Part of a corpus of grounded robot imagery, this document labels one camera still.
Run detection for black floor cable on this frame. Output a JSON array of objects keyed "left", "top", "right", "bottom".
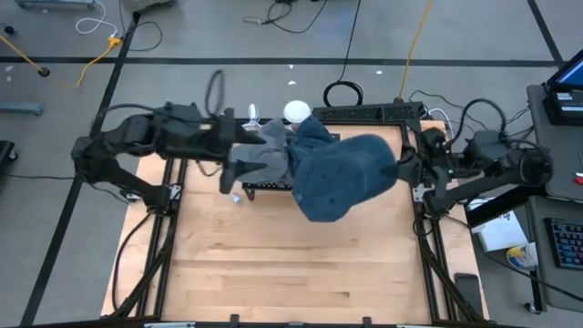
[
  {"left": 242, "top": 0, "right": 330, "bottom": 36},
  {"left": 118, "top": 11, "right": 164, "bottom": 53}
]

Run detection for grey metal rail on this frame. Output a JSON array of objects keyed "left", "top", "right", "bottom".
[{"left": 15, "top": 0, "right": 97, "bottom": 10}]

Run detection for white mushroom-shaped lamp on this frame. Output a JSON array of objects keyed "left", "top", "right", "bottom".
[{"left": 282, "top": 99, "right": 312, "bottom": 125}]

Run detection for white paper box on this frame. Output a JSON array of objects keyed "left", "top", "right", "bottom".
[{"left": 467, "top": 200, "right": 529, "bottom": 254}]

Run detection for grey metal floor bar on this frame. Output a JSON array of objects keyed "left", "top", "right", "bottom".
[{"left": 0, "top": 100, "right": 45, "bottom": 117}]

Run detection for white wipes canister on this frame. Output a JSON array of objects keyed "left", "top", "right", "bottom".
[{"left": 506, "top": 242, "right": 540, "bottom": 272}]

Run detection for orange floor cable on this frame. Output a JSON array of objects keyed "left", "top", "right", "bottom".
[{"left": 398, "top": 0, "right": 434, "bottom": 101}]

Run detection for black metal beam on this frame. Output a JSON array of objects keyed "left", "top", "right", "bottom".
[{"left": 465, "top": 186, "right": 547, "bottom": 229}]

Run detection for grey equipment cart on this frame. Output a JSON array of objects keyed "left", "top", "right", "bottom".
[{"left": 526, "top": 84, "right": 583, "bottom": 315}]

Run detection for yellow extension cable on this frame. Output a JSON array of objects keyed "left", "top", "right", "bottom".
[{"left": 0, "top": 34, "right": 124, "bottom": 88}]

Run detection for black keyboard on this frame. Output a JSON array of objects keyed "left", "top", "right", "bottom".
[{"left": 544, "top": 217, "right": 583, "bottom": 271}]

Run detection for dark blue baseball cap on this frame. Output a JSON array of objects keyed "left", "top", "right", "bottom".
[
  {"left": 285, "top": 116, "right": 341, "bottom": 183},
  {"left": 291, "top": 133, "right": 401, "bottom": 223}
]

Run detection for black aluminium frame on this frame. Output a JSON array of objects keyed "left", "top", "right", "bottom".
[{"left": 108, "top": 102, "right": 491, "bottom": 328}]

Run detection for black caster wheel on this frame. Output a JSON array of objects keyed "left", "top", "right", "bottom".
[{"left": 0, "top": 139, "right": 19, "bottom": 166}]

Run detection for black perforated metal stand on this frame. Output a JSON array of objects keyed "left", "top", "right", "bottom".
[{"left": 240, "top": 131, "right": 343, "bottom": 202}]

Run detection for white floor cable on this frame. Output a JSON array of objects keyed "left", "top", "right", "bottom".
[{"left": 75, "top": 0, "right": 120, "bottom": 38}]

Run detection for grey baseball cap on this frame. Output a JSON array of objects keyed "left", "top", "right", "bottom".
[{"left": 227, "top": 118, "right": 292, "bottom": 186}]

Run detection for black coiled cable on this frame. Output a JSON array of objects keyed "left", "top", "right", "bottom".
[{"left": 322, "top": 0, "right": 364, "bottom": 108}]

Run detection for white cable with plug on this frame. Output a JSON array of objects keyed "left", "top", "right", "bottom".
[{"left": 230, "top": 103, "right": 263, "bottom": 206}]

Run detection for open black laptop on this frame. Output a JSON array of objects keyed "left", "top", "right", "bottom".
[{"left": 543, "top": 48, "right": 583, "bottom": 128}]

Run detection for black smartphone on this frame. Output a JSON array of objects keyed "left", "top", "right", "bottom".
[{"left": 454, "top": 272, "right": 485, "bottom": 320}]

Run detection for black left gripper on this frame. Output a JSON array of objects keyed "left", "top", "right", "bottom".
[{"left": 199, "top": 108, "right": 269, "bottom": 195}]

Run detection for black perforated control box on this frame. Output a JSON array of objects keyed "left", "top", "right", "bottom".
[{"left": 312, "top": 100, "right": 425, "bottom": 123}]

